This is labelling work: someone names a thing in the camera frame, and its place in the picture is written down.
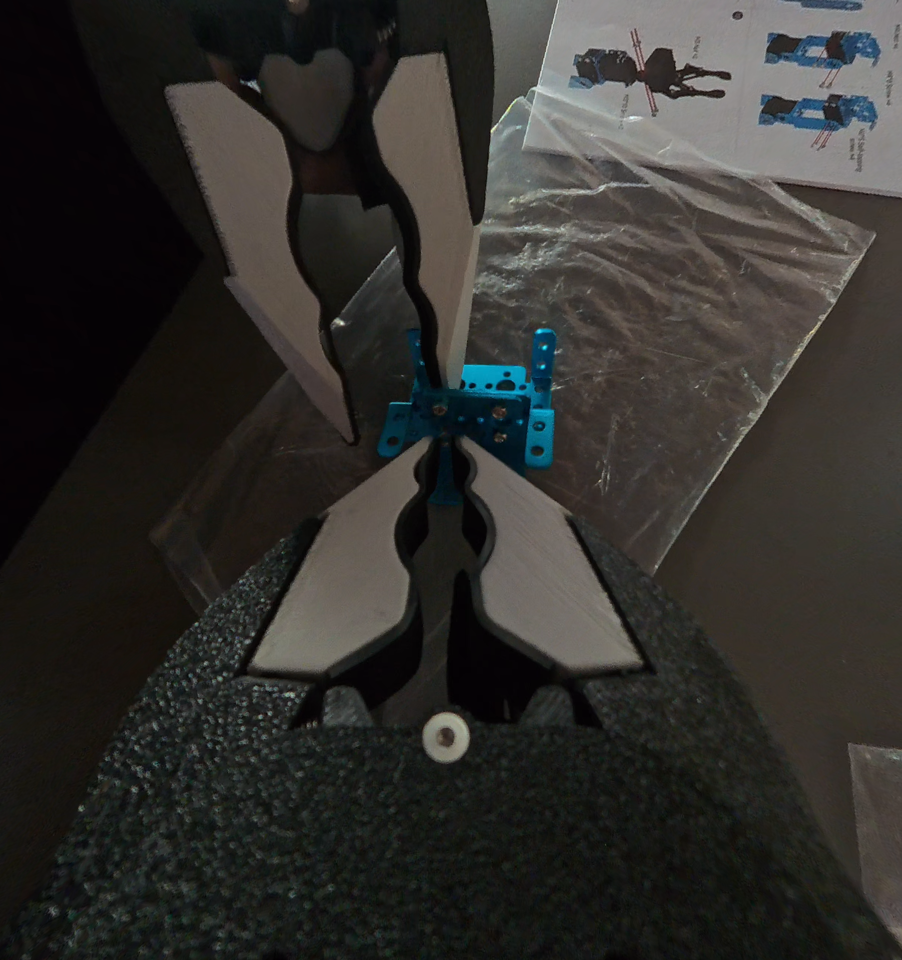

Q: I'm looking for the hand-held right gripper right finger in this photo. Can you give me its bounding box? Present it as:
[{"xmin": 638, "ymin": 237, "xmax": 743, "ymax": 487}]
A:
[{"xmin": 454, "ymin": 437, "xmax": 647, "ymax": 675}]

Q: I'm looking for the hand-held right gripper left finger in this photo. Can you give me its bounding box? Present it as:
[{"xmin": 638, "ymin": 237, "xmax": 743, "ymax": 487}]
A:
[{"xmin": 248, "ymin": 437, "xmax": 440, "ymax": 680}]

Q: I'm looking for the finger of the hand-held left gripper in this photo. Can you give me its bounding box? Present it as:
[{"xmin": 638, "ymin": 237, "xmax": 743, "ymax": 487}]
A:
[
  {"xmin": 361, "ymin": 48, "xmax": 483, "ymax": 395},
  {"xmin": 163, "ymin": 81, "xmax": 362, "ymax": 447}
]

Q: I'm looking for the blue metal bracket assembly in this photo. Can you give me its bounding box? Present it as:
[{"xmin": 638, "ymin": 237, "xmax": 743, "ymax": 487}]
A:
[{"xmin": 379, "ymin": 327, "xmax": 558, "ymax": 511}]

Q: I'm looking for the person's left hand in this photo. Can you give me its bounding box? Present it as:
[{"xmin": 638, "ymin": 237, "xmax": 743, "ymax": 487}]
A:
[{"xmin": 292, "ymin": 133, "xmax": 369, "ymax": 198}]

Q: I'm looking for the clear plastic bag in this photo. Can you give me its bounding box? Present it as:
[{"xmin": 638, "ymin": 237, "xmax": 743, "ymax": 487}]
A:
[{"xmin": 151, "ymin": 97, "xmax": 875, "ymax": 624}]

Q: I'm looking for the open instruction manual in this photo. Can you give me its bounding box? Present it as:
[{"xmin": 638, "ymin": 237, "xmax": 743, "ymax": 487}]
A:
[{"xmin": 522, "ymin": 0, "xmax": 902, "ymax": 198}]

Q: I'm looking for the pile of small screw bags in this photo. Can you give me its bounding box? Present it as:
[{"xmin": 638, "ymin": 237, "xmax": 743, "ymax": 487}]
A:
[{"xmin": 847, "ymin": 742, "xmax": 902, "ymax": 960}]

